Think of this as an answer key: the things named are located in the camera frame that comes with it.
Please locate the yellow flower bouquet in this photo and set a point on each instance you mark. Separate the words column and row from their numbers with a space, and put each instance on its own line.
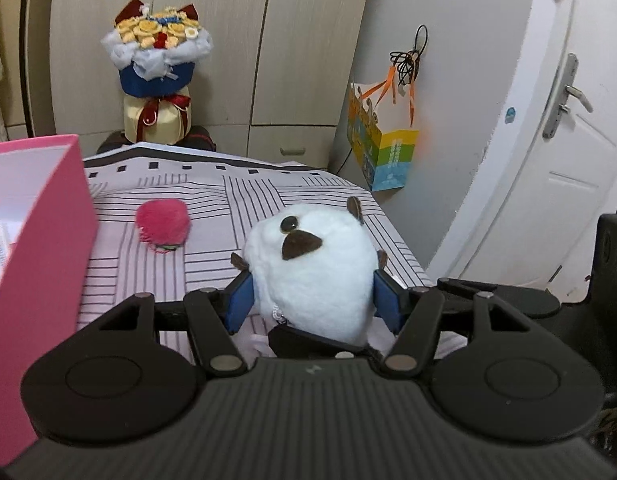
column 153, row 75

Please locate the beige wardrobe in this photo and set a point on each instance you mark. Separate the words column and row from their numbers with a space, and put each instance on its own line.
column 298, row 60

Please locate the white plush toy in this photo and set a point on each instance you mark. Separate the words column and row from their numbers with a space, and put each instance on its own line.
column 313, row 285

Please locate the pink cardboard box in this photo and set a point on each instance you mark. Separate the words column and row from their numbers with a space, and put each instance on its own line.
column 43, row 270

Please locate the dark vertical door frame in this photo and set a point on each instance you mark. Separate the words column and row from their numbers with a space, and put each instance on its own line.
column 31, row 60

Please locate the pink fluffy pompom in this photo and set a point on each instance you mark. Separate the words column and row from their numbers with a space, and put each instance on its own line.
column 161, row 217

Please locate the colourful paper gift bag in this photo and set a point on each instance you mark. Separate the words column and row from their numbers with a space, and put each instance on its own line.
column 388, row 160

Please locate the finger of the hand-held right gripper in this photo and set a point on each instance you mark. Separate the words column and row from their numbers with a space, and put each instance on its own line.
column 533, row 302

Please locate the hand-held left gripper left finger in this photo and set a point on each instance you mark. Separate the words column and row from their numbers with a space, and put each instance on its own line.
column 238, row 305

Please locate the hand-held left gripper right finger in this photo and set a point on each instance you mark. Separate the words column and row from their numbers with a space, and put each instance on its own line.
column 386, row 302

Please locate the round blue sticker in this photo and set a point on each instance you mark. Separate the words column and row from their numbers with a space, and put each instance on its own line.
column 509, row 116

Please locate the white door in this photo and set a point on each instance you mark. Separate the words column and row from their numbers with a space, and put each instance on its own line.
column 563, row 200

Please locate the dark stool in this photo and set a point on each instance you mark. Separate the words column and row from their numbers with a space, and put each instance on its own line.
column 201, row 139

